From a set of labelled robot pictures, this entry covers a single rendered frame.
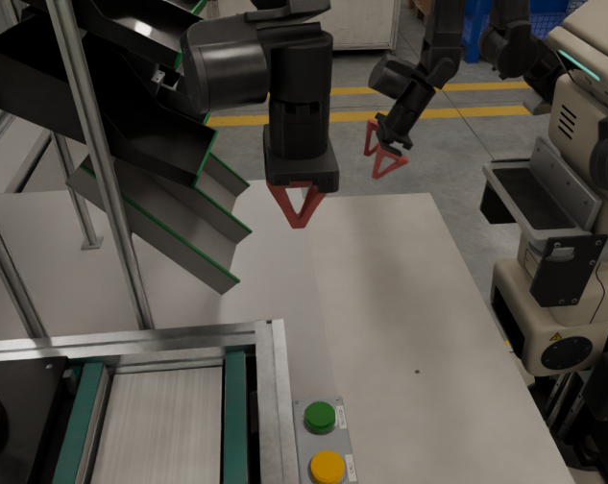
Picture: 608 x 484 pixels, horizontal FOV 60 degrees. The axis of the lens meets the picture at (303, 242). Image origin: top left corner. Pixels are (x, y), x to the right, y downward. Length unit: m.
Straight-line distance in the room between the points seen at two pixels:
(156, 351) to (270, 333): 0.17
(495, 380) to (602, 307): 0.31
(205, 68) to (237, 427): 0.47
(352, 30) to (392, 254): 3.73
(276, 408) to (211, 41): 0.48
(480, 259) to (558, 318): 1.44
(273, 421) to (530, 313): 0.62
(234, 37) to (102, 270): 0.77
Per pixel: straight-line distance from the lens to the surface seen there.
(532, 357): 1.19
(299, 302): 1.00
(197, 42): 0.45
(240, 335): 0.82
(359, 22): 4.73
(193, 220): 0.89
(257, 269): 1.08
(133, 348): 0.84
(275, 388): 0.76
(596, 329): 1.20
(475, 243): 2.65
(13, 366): 0.87
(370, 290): 1.04
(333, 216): 1.22
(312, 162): 0.49
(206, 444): 0.77
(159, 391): 0.83
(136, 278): 0.81
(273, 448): 0.71
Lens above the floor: 1.57
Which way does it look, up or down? 38 degrees down
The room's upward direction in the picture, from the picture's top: straight up
